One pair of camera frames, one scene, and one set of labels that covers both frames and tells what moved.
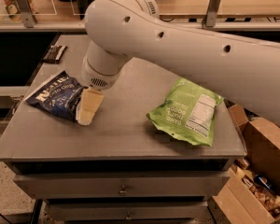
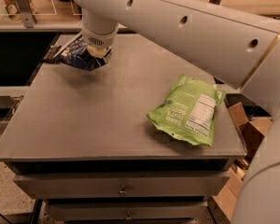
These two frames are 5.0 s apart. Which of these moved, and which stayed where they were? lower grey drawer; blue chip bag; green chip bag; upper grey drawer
Moved: blue chip bag
Stayed: lower grey drawer; green chip bag; upper grey drawer
